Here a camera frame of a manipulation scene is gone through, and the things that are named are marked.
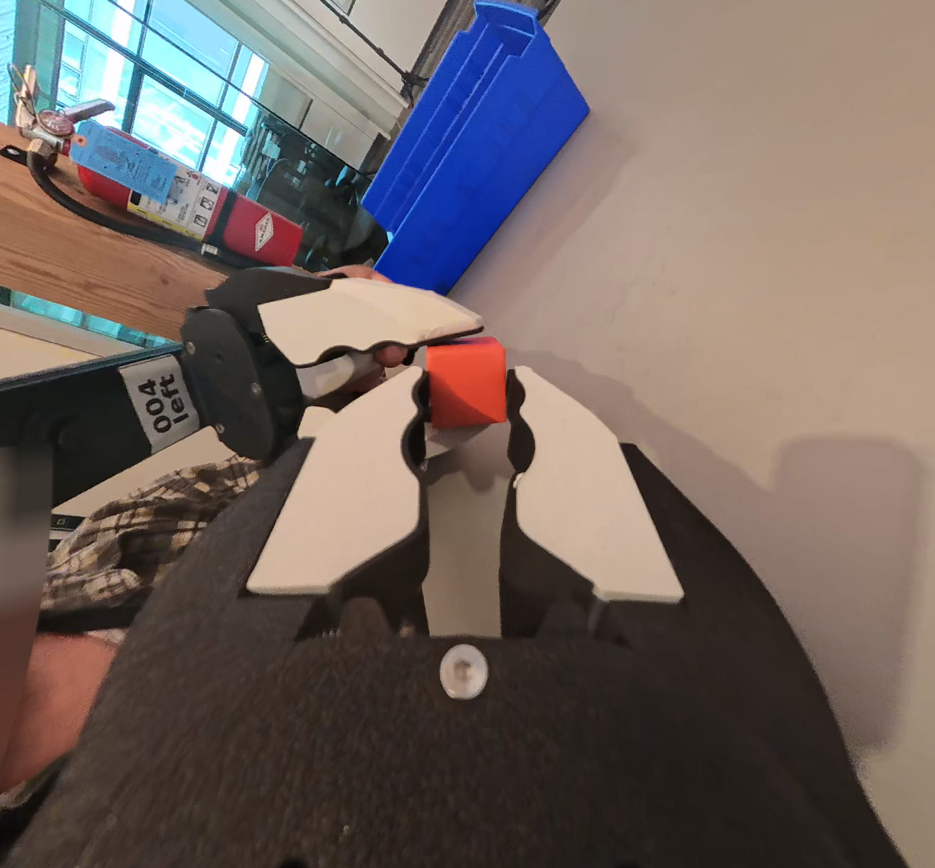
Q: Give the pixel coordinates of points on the orange cube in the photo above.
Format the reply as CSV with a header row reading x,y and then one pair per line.
x,y
467,386

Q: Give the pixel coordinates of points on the person's left hand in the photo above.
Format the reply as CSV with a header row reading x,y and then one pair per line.
x,y
391,356

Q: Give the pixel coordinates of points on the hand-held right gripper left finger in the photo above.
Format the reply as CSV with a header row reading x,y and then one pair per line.
x,y
343,503

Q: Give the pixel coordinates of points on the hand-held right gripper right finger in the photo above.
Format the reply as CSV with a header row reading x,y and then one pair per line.
x,y
584,503

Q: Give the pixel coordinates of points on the blue paper tag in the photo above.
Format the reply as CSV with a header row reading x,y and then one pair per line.
x,y
124,159

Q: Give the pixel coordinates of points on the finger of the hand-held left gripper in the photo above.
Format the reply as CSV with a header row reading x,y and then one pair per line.
x,y
365,313
332,377

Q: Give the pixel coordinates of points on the person's left forearm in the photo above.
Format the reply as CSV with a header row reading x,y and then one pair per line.
x,y
131,539

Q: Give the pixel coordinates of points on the red fire extinguisher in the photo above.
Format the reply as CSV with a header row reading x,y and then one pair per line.
x,y
248,229

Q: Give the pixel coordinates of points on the blue plastic bin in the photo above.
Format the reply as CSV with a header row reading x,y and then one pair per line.
x,y
475,166

